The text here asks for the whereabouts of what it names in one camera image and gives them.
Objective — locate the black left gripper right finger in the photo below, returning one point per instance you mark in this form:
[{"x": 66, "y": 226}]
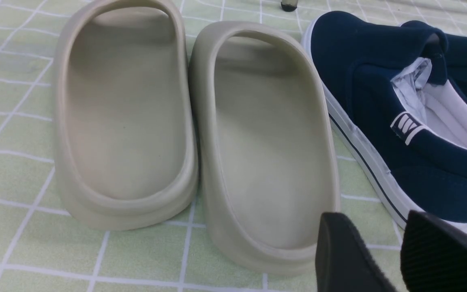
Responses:
[{"x": 433, "y": 255}]

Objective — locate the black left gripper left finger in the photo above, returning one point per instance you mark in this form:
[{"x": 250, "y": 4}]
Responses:
[{"x": 343, "y": 262}]

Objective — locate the navy slip-on shoe, left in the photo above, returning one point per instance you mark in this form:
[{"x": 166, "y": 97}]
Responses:
[{"x": 397, "y": 98}]

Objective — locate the metal shoe rack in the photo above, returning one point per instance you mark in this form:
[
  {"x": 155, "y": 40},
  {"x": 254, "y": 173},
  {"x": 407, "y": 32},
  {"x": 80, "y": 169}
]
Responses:
[{"x": 289, "y": 5}]

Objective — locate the tan foam slide, inner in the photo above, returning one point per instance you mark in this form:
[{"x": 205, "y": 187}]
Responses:
[{"x": 267, "y": 159}]

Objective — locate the tan foam slide, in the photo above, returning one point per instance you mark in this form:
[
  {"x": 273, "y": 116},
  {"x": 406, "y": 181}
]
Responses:
[
  {"x": 267, "y": 159},
  {"x": 124, "y": 143}
]

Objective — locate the tan foam slide, outer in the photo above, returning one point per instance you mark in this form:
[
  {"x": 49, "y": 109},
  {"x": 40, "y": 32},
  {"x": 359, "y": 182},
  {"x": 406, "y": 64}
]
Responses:
[{"x": 124, "y": 143}]

